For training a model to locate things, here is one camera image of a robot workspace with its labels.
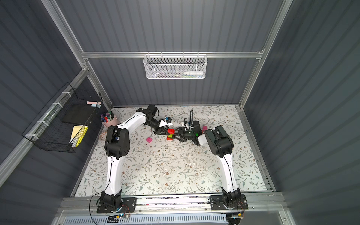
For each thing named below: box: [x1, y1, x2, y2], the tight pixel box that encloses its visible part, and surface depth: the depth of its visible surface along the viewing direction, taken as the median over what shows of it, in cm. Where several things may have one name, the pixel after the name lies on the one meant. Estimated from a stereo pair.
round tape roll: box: [98, 131, 107, 141], surface depth 104 cm
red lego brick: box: [167, 128, 175, 135], surface depth 95 cm
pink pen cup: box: [100, 111, 120, 128], surface depth 99 cm
